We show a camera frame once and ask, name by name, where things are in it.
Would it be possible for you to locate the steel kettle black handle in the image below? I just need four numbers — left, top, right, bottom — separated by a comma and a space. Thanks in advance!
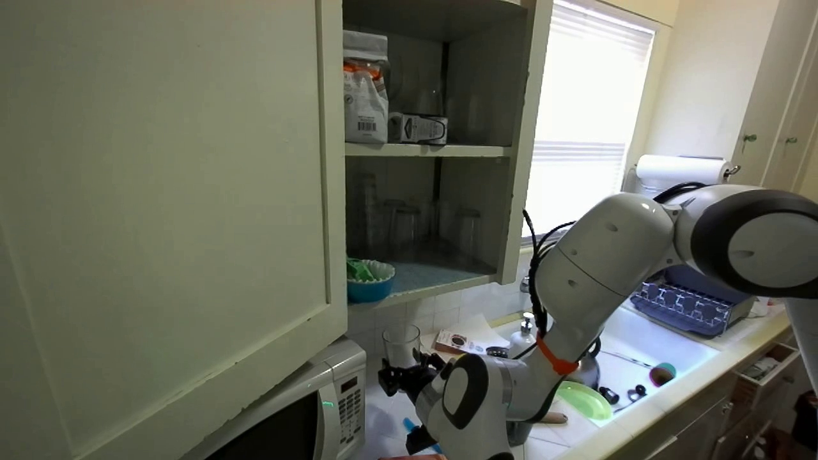
574, 335, 606, 388

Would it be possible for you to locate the white orange food bag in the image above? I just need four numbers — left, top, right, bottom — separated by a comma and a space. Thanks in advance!
342, 29, 394, 147

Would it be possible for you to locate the teal bowl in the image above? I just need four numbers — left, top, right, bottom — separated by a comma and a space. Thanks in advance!
344, 257, 399, 307

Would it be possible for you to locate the round teal red sponge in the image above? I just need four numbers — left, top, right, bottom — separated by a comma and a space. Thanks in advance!
646, 362, 680, 388

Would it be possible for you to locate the cream base cabinet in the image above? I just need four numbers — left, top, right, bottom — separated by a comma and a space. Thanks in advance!
586, 301, 818, 460

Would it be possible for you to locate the orange velcro strap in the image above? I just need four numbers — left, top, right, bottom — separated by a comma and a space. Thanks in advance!
533, 335, 582, 378

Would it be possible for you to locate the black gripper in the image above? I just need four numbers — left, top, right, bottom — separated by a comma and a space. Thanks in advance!
375, 349, 445, 405

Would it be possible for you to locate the white sink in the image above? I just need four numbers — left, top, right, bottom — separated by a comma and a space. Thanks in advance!
595, 301, 721, 419

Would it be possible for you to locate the cream cabinet door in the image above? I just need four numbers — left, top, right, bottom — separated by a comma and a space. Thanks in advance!
0, 0, 351, 460

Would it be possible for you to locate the blue dish rack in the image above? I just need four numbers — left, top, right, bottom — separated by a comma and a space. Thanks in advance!
629, 264, 758, 341

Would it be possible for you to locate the silver box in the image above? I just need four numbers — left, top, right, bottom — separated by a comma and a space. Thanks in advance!
386, 111, 453, 148

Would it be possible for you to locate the cream wall cabinet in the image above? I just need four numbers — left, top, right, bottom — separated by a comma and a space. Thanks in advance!
339, 0, 558, 316

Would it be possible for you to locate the white microwave oven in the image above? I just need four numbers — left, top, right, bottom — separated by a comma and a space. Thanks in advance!
178, 335, 371, 460

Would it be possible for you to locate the white window blind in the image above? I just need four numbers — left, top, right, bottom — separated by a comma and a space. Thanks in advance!
518, 0, 660, 247

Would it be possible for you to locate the blue patterned shelf liner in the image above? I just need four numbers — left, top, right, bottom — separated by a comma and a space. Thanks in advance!
390, 257, 500, 299

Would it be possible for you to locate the green plate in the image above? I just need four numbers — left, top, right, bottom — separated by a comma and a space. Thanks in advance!
558, 378, 615, 425

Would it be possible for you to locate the white paper towel roll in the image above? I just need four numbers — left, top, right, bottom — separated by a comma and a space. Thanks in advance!
633, 151, 737, 198

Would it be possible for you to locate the cream tall cabinet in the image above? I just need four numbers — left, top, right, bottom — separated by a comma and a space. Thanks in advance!
728, 0, 818, 203

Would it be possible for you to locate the red white packet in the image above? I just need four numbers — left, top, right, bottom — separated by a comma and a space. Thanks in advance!
432, 328, 491, 362

